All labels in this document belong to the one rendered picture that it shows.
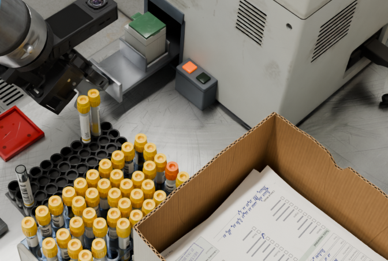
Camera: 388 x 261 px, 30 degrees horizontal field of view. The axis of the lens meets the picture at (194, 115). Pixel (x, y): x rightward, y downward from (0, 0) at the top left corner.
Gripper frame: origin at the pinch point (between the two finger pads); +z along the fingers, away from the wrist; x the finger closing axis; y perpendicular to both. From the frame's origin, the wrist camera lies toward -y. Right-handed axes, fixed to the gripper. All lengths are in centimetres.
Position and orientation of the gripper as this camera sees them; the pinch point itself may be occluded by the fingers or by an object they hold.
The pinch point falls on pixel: (103, 79)
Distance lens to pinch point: 105.5
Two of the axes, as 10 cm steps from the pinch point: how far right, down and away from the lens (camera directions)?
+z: 3.0, 2.7, 9.2
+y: -6.4, 7.7, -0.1
